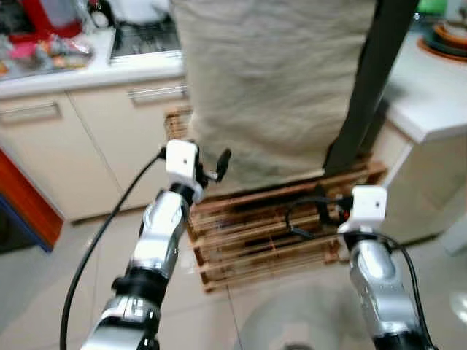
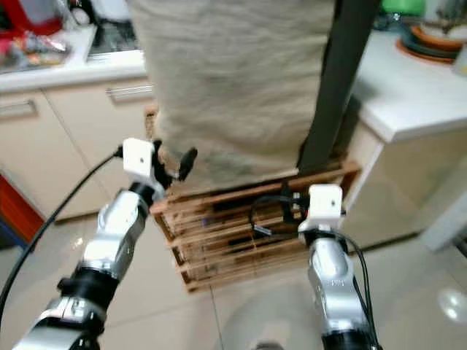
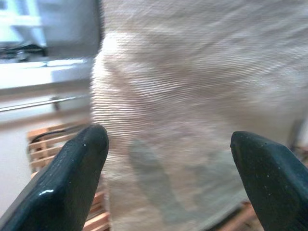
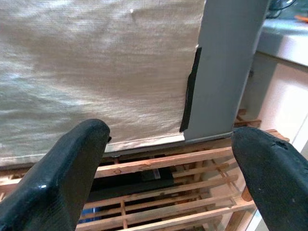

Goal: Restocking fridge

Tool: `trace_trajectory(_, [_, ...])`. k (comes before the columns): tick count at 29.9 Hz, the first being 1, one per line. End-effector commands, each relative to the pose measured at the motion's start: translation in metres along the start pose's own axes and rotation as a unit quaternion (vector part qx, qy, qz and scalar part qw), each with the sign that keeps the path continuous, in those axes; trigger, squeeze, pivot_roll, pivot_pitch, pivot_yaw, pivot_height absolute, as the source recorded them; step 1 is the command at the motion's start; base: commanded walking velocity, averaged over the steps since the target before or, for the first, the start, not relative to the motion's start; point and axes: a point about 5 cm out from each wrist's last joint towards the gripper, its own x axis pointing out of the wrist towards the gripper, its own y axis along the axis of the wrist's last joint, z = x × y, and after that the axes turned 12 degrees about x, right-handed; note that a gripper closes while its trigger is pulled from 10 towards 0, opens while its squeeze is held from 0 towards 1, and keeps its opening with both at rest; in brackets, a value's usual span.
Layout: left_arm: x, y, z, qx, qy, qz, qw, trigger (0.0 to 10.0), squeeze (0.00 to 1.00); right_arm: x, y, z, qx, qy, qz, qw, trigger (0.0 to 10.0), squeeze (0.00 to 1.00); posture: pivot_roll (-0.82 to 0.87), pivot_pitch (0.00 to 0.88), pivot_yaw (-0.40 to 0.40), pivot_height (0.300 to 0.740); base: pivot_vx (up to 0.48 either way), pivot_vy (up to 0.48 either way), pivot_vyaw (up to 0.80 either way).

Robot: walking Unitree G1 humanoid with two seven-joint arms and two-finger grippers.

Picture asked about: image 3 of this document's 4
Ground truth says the wooden slatted chair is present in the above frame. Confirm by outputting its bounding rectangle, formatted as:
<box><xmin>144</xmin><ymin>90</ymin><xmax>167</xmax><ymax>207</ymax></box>
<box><xmin>26</xmin><ymin>121</ymin><xmax>265</xmax><ymax>231</ymax></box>

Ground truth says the beige cabinet with white top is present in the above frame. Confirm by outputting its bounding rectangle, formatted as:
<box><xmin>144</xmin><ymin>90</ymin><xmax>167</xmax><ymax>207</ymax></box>
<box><xmin>0</xmin><ymin>56</ymin><xmax>97</xmax><ymax>217</ymax></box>

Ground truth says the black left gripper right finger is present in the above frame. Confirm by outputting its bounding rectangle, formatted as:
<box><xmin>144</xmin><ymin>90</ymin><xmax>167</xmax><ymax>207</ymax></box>
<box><xmin>230</xmin><ymin>130</ymin><xmax>308</xmax><ymax>231</ymax></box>

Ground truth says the beige woven cloth bag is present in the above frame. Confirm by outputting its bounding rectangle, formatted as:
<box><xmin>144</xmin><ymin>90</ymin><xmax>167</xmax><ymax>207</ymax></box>
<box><xmin>89</xmin><ymin>0</ymin><xmax>308</xmax><ymax>231</ymax></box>

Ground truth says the black cable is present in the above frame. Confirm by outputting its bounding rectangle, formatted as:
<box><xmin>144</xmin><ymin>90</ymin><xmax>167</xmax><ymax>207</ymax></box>
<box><xmin>31</xmin><ymin>126</ymin><xmax>84</xmax><ymax>144</ymax></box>

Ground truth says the silver drawer handle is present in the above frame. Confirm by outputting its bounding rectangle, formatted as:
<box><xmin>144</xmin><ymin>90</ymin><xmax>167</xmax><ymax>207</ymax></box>
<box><xmin>0</xmin><ymin>94</ymin><xmax>91</xmax><ymax>113</ymax></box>

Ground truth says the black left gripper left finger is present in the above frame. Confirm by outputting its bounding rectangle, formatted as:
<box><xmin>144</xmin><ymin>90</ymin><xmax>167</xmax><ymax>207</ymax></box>
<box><xmin>0</xmin><ymin>124</ymin><xmax>110</xmax><ymax>231</ymax></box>

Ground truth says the black gas stove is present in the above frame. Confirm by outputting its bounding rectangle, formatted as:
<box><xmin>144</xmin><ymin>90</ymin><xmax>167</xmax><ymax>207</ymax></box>
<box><xmin>0</xmin><ymin>44</ymin><xmax>48</xmax><ymax>62</ymax></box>

